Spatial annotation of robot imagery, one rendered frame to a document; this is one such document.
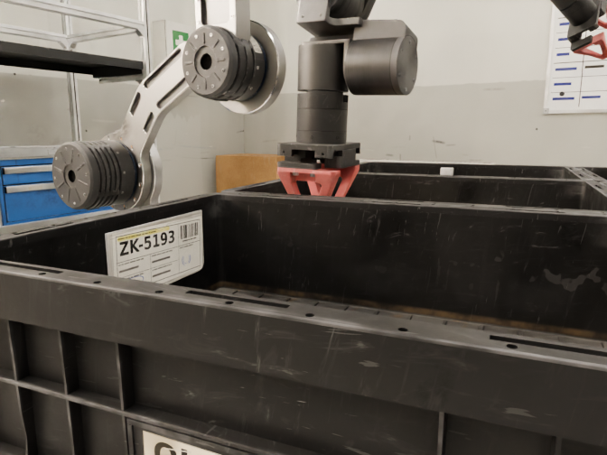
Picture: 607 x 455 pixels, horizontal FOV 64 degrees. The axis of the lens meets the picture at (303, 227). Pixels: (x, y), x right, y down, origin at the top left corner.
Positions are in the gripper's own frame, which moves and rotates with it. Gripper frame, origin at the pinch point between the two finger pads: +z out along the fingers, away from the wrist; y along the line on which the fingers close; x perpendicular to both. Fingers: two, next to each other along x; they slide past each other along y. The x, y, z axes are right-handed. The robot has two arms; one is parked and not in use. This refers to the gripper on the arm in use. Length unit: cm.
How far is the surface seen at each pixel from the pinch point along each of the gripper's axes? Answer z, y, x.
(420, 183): -2.8, 20.4, -8.0
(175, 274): 2.6, -17.7, 7.0
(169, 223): -2.3, -18.2, 7.1
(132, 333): -2.9, -38.1, -6.9
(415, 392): -3.3, -38.0, -18.5
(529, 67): -48, 314, -21
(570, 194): -2.9, 20.6, -27.6
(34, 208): 29, 93, 169
